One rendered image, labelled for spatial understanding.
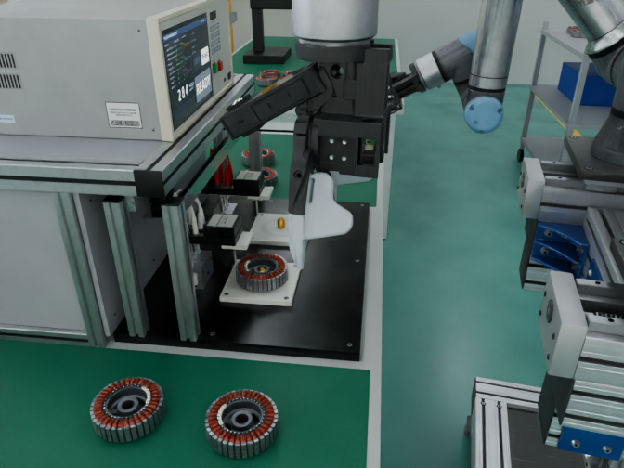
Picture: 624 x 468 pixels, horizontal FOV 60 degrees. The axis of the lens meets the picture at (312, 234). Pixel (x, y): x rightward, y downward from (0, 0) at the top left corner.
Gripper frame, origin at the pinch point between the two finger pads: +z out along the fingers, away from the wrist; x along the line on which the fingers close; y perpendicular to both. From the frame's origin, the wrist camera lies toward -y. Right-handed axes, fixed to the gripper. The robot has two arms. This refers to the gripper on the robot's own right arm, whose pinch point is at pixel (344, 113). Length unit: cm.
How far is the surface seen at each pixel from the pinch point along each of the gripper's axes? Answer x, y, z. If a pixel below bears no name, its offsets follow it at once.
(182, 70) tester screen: -28.5, 34.1, 15.1
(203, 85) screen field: -23.7, 22.7, 17.9
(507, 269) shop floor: 129, -104, -12
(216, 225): -0.3, 36.9, 26.1
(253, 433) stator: 19, 76, 19
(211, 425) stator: 16, 76, 25
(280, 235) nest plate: 16.2, 14.8, 25.5
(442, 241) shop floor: 114, -128, 13
